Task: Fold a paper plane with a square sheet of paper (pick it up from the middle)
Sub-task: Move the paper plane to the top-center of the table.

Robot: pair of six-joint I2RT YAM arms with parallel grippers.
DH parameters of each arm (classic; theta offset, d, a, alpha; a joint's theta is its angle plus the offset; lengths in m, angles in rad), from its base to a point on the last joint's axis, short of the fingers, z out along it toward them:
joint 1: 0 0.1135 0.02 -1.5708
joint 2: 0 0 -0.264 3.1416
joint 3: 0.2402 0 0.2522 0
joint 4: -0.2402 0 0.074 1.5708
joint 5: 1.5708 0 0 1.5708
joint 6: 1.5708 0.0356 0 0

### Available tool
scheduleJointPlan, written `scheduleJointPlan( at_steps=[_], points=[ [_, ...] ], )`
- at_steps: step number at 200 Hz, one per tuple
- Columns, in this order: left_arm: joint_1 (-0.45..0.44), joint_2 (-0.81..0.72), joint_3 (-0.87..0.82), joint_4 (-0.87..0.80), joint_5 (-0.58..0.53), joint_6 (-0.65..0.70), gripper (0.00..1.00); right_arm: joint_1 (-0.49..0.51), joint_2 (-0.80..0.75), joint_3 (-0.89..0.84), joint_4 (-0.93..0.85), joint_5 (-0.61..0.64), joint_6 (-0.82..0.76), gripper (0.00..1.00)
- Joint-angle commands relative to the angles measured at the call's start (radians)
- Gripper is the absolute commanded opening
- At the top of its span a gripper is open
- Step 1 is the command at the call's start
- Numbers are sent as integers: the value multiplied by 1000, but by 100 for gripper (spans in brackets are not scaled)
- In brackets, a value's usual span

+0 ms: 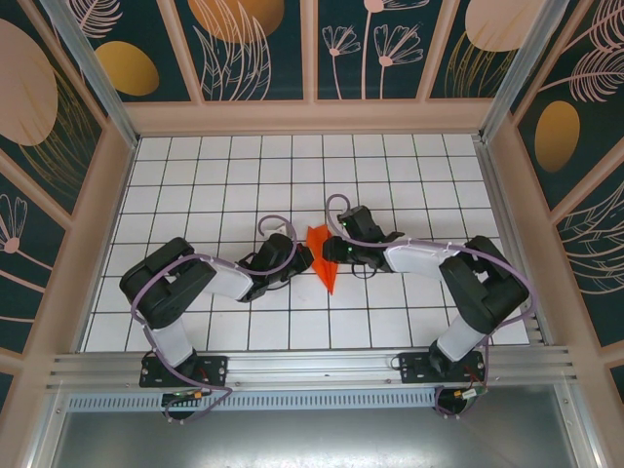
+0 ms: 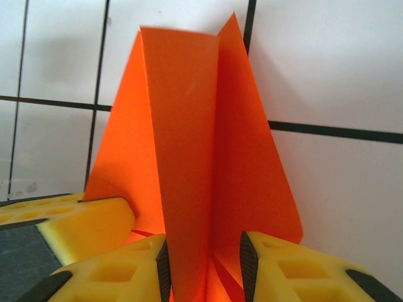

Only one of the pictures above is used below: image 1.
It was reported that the orange paper sheet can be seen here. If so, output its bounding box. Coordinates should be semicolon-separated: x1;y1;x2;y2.
305;224;340;295

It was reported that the grey metal sheet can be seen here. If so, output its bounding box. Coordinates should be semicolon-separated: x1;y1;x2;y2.
28;409;601;468

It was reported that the small circuit board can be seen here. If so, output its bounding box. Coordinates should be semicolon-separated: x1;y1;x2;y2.
452;384;489;403
160;388;206;407

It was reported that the teal panel with pink flowers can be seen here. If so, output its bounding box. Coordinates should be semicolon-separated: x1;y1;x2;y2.
315;0;444;103

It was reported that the teal panel with orange circle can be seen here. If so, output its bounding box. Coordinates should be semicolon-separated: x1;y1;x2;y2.
175;0;311;103

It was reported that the teal panel with pink circle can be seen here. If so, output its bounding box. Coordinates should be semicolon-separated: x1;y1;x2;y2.
427;0;527;102

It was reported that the teal panel with pink leaves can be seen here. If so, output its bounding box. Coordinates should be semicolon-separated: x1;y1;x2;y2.
554;182;624;350

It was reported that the teal panel with gold oval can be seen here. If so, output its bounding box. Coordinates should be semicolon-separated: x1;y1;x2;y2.
58;0;202;104

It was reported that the teal panel with gold ellipse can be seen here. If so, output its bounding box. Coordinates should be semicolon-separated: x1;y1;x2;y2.
510;0;624;214

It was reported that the teal panel with single flower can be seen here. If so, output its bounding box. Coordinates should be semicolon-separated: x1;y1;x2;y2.
0;160;68;355

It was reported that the teal panel with pink oval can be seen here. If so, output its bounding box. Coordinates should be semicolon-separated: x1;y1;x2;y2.
0;17;107;223

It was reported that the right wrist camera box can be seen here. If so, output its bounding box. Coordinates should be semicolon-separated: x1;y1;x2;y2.
323;236;358;267

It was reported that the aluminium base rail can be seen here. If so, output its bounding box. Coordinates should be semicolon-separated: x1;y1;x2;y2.
46;345;579;391

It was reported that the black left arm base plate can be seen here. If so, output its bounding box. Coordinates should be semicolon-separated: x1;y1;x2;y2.
139;353;230;389

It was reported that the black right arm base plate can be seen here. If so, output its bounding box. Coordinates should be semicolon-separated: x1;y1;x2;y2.
398;350;488;386

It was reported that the aluminium side rail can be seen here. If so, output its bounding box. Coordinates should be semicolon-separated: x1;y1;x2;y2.
475;136;555;347

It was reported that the slotted grey cable duct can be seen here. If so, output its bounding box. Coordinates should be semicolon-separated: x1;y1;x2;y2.
65;389;440;411

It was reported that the aluminium frame post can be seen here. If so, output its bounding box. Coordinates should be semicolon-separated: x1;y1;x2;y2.
477;0;557;142
41;0;140;147

